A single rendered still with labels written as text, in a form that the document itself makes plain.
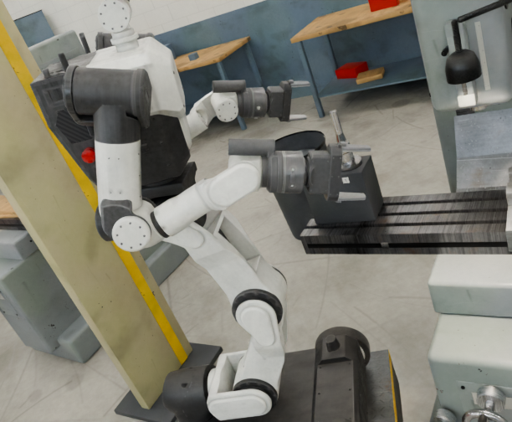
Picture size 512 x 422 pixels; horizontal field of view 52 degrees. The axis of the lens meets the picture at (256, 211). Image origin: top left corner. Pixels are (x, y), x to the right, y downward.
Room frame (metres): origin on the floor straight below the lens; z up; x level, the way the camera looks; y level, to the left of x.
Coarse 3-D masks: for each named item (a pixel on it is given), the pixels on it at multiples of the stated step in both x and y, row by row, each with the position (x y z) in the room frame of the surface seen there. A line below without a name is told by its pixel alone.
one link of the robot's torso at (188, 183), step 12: (192, 168) 1.31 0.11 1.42; (168, 180) 1.24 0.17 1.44; (180, 180) 1.23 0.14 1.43; (192, 180) 1.28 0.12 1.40; (144, 192) 1.25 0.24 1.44; (156, 192) 1.24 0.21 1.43; (168, 192) 1.23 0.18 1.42; (180, 192) 1.22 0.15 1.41; (96, 216) 1.32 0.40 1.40; (204, 216) 1.29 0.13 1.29; (96, 228) 1.32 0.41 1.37; (108, 240) 1.33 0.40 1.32
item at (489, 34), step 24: (432, 0) 1.26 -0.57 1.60; (456, 0) 1.22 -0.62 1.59; (480, 0) 1.19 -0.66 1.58; (432, 24) 1.26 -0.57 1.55; (480, 24) 1.20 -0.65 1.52; (504, 24) 1.18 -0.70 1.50; (432, 48) 1.27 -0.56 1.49; (480, 48) 1.20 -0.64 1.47; (504, 48) 1.18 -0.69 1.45; (432, 72) 1.28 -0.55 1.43; (504, 72) 1.18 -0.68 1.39; (432, 96) 1.30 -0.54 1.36; (456, 96) 1.25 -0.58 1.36; (480, 96) 1.21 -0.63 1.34; (504, 96) 1.18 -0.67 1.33
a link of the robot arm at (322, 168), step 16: (336, 144) 1.01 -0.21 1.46; (288, 160) 0.99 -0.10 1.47; (304, 160) 1.00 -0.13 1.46; (320, 160) 0.98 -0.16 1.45; (336, 160) 0.98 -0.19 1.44; (288, 176) 0.97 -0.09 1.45; (304, 176) 0.98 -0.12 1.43; (320, 176) 0.98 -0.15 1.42; (336, 176) 0.98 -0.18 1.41; (288, 192) 0.99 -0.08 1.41; (320, 192) 0.98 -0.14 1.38; (336, 192) 0.97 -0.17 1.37
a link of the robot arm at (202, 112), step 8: (208, 96) 1.57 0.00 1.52; (200, 104) 1.57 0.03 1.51; (208, 104) 1.58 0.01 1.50; (192, 112) 1.54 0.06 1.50; (200, 112) 1.57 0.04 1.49; (208, 112) 1.58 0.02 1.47; (192, 120) 1.52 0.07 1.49; (200, 120) 1.51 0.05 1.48; (208, 120) 1.57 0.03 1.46; (200, 128) 1.52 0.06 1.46
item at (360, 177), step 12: (348, 168) 1.54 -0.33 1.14; (360, 168) 1.53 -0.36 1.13; (372, 168) 1.58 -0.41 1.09; (348, 180) 1.53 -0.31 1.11; (360, 180) 1.50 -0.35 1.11; (372, 180) 1.55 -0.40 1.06; (348, 192) 1.53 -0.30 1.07; (360, 192) 1.51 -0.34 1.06; (372, 192) 1.53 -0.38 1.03; (312, 204) 1.62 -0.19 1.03; (324, 204) 1.59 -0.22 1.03; (336, 204) 1.57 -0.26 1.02; (348, 204) 1.54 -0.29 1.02; (360, 204) 1.52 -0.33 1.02; (372, 204) 1.51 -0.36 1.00; (324, 216) 1.60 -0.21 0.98; (336, 216) 1.57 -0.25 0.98; (348, 216) 1.55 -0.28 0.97; (360, 216) 1.53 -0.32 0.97; (372, 216) 1.50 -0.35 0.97
